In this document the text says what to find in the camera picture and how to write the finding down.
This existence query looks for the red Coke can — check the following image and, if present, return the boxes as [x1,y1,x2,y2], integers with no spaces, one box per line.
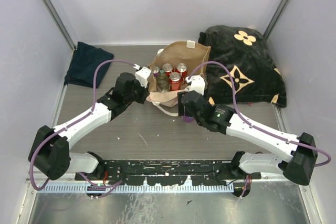
[162,63,174,77]
[169,72,183,91]
[175,63,188,79]

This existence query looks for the black floral plush blanket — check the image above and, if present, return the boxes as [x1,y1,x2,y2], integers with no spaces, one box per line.
[198,25,287,108]

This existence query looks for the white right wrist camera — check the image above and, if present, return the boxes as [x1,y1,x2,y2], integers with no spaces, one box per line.
[185,75,205,95]

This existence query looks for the dark navy folded cloth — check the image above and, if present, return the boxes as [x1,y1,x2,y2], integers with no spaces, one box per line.
[64,41,114,88]

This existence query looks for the purple fanta can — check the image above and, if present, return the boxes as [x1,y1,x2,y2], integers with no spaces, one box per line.
[182,115,194,123]
[152,65,161,77]

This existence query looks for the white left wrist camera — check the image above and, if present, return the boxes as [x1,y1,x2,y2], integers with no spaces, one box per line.
[134,64,152,88]

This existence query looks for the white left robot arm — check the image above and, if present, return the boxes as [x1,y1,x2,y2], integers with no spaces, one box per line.
[28,67,151,180]

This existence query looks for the aluminium frame rail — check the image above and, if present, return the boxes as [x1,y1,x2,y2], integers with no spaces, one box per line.
[42,0,77,49]

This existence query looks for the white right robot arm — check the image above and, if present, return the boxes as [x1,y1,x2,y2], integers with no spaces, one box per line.
[179,91,318,186]

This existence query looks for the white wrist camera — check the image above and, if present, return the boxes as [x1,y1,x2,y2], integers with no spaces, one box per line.
[134,64,152,88]
[185,75,205,95]

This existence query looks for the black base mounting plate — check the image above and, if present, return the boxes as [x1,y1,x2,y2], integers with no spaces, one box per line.
[86,159,246,186]

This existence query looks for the green cap glass bottle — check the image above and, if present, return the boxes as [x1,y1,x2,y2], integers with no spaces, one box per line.
[156,70,170,92]

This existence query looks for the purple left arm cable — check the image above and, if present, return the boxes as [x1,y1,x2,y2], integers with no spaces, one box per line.
[29,59,140,198]

